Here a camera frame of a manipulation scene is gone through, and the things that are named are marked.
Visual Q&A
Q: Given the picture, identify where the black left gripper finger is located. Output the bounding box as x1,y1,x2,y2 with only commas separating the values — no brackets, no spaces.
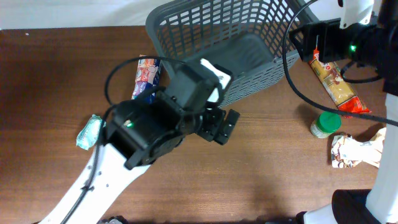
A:
196,108,226,142
213,110,240,146

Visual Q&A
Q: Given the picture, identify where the green lid spice jar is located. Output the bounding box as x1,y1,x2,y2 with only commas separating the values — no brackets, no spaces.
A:
310,111,341,139

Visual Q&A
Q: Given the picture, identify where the green wet wipes pack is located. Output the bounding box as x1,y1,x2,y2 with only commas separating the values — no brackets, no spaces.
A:
76,114,106,150

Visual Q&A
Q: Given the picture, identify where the grey plastic basket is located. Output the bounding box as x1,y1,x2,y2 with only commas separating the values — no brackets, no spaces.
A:
146,0,318,106

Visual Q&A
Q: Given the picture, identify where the beige snack bag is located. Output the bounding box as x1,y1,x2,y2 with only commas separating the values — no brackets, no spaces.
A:
331,128,386,169

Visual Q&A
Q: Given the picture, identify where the Kleenex tissue multipack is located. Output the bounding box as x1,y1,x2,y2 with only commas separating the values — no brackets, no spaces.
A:
132,58,162,100

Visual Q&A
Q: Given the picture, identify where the spaghetti pasta packet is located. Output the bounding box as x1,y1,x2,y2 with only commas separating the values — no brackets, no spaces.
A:
308,49,371,114

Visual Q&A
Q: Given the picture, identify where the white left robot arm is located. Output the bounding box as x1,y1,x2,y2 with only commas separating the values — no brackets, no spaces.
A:
44,59,239,223

